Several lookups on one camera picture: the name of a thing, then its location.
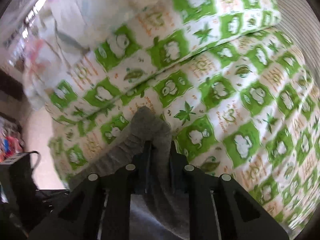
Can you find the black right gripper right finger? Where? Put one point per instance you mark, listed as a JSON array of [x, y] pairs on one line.
[[219, 207]]

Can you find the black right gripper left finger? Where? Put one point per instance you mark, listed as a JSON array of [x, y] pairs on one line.
[[99, 208]]

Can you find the grey fleece pants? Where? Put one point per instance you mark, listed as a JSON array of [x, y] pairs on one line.
[[159, 215]]

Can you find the green white patterned bedsheet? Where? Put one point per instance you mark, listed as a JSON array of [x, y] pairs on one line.
[[249, 108]]

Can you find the green patterned folded quilt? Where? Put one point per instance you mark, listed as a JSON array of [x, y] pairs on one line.
[[157, 38]]

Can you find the floral pink pillow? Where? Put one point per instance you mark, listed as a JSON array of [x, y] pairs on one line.
[[61, 34]]

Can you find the white striped bolster pillow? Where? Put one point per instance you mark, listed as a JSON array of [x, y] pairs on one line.
[[300, 22]]

